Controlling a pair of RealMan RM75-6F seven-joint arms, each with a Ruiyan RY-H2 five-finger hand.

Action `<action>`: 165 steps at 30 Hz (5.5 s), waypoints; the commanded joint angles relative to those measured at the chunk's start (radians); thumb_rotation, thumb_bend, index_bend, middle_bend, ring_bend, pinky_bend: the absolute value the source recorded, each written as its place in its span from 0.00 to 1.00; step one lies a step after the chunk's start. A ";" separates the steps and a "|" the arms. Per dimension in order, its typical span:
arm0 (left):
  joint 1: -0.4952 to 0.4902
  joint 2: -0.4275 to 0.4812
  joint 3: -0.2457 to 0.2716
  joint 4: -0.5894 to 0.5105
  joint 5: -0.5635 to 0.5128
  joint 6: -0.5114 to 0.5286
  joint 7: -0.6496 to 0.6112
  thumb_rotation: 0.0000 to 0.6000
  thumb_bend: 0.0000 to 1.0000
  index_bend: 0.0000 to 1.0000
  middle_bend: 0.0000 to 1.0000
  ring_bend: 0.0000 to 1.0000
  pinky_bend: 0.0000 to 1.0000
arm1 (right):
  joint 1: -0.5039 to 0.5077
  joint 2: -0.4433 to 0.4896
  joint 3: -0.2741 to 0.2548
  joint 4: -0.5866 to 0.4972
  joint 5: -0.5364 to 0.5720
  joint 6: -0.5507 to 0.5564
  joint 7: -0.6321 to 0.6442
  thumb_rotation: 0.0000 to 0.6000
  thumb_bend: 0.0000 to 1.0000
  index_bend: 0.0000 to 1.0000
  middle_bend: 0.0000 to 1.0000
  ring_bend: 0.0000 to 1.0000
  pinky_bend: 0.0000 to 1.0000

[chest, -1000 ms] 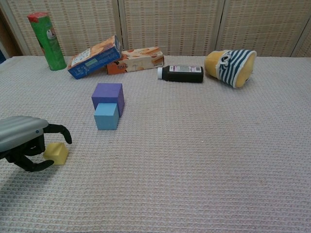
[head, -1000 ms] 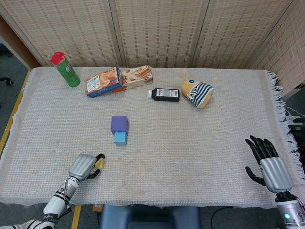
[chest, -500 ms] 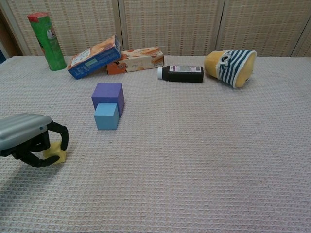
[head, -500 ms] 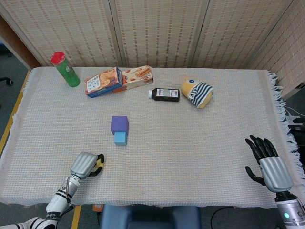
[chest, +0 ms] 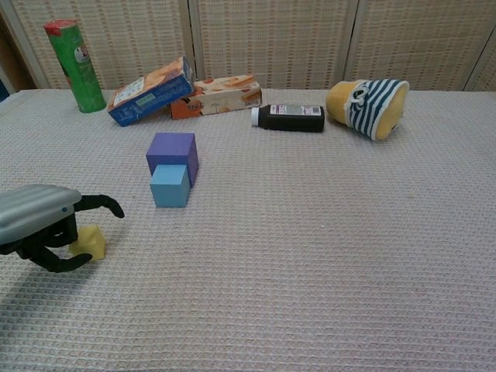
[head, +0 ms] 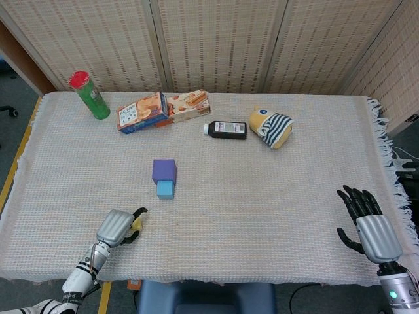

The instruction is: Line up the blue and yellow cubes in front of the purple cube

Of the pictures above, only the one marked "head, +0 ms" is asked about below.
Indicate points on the dark blue chair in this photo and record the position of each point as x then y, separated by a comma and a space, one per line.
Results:
206, 299

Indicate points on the small orange box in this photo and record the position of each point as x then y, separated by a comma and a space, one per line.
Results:
134, 284

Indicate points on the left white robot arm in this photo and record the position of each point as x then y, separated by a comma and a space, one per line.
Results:
78, 278

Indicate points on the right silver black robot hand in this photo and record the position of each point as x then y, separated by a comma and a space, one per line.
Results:
376, 235

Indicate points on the brown wooden cabinet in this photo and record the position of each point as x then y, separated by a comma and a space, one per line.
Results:
23, 62

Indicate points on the green chip can red lid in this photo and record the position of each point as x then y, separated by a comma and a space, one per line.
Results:
93, 98

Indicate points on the light blue block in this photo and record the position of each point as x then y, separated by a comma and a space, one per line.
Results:
165, 189

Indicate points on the large purple foam cube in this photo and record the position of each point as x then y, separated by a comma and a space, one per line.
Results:
163, 168

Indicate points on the blue cracker box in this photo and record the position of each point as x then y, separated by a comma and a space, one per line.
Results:
140, 112

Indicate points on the black bottle white cap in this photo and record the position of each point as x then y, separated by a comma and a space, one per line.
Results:
229, 130

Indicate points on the black office chair base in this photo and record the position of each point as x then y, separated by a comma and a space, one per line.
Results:
10, 110

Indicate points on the woven folding screen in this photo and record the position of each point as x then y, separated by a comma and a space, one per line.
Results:
222, 42

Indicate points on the black device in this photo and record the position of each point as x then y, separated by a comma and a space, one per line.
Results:
411, 183

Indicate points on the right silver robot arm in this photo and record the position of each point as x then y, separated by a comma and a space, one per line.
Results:
397, 288

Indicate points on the white clamp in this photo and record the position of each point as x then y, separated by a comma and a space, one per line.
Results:
402, 163

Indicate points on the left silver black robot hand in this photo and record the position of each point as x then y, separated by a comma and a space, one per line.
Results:
113, 227

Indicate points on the small yellow block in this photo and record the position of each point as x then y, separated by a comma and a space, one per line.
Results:
138, 225

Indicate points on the white orange wafer box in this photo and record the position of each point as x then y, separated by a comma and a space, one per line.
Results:
190, 104

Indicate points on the yellow plush toy striped cloth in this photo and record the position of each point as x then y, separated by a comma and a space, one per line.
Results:
271, 127

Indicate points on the blue object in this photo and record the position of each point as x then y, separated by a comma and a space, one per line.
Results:
4, 67

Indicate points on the white woven tablecloth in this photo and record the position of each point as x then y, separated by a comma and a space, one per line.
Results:
245, 212

